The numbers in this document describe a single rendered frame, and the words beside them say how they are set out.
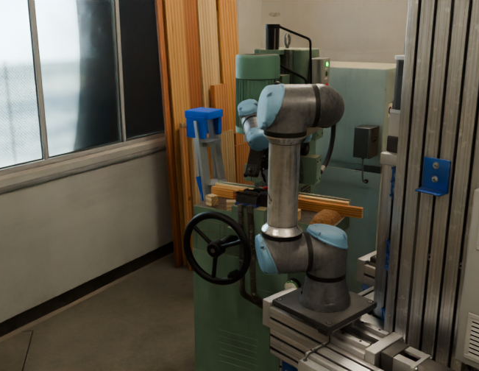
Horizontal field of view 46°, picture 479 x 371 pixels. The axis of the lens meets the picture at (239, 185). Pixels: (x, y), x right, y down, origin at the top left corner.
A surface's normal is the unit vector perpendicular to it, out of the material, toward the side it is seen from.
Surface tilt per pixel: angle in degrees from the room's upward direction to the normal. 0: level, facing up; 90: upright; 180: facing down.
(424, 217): 90
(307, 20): 90
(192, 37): 87
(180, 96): 86
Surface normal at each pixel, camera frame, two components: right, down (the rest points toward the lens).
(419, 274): -0.74, 0.18
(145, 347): 0.00, -0.96
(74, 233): 0.84, 0.15
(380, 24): -0.55, 0.22
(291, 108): 0.19, 0.20
